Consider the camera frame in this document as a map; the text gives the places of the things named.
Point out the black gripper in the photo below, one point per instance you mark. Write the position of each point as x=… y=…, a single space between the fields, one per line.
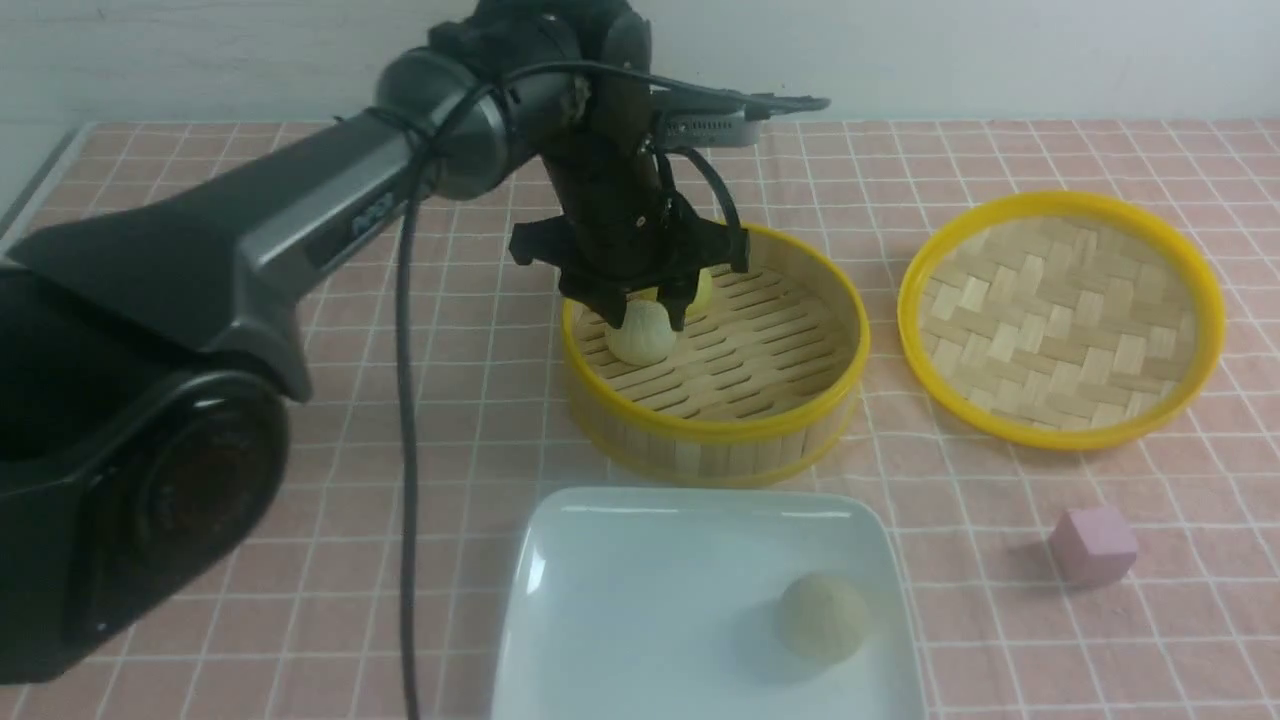
x=632 y=216

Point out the pale steamed bun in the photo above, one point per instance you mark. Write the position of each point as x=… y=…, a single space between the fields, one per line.
x=823 y=619
x=645 y=337

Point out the yellow steamed bun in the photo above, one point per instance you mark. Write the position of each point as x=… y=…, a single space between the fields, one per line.
x=701 y=300

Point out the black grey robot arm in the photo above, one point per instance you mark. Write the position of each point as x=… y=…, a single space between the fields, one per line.
x=148 y=353

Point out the white square plate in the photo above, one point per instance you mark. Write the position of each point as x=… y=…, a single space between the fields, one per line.
x=663 y=603

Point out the yellow rimmed bamboo steamer basket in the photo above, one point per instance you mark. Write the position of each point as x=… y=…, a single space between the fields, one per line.
x=756 y=390

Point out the yellow rimmed woven steamer lid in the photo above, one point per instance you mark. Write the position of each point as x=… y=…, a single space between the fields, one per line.
x=1062 y=320

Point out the pink cube block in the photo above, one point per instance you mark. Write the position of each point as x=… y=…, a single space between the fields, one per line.
x=1094 y=546

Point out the pink checkered tablecloth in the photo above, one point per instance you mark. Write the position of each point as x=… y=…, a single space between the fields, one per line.
x=301 y=623

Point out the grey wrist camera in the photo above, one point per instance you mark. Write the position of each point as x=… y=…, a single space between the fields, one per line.
x=700 y=121

